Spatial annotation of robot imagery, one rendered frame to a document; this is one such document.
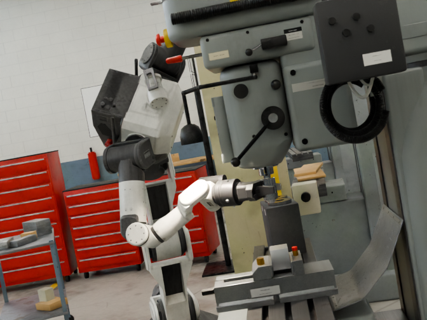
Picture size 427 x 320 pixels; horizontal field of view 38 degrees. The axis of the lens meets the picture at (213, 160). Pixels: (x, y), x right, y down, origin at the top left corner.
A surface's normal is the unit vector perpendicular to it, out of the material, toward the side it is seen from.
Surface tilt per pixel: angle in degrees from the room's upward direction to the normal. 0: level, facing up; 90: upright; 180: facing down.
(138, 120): 58
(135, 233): 73
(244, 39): 90
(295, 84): 90
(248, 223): 90
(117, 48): 90
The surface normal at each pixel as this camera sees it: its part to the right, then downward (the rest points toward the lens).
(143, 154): 0.92, -0.14
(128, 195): -0.24, -0.18
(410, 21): -0.09, 0.08
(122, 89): 0.09, -0.49
